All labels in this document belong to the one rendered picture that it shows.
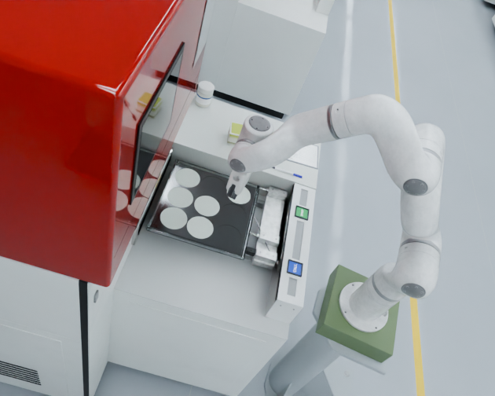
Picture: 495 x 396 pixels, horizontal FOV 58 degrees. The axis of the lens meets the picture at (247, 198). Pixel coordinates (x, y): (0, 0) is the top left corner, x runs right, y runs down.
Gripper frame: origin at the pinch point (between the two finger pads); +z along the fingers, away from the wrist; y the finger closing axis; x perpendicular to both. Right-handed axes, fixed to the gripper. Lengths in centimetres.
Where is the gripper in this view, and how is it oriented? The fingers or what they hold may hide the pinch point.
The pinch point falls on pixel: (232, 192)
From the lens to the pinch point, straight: 145.4
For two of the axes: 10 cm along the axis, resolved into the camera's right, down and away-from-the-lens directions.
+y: 3.7, -6.7, 6.4
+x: -8.9, -4.5, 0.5
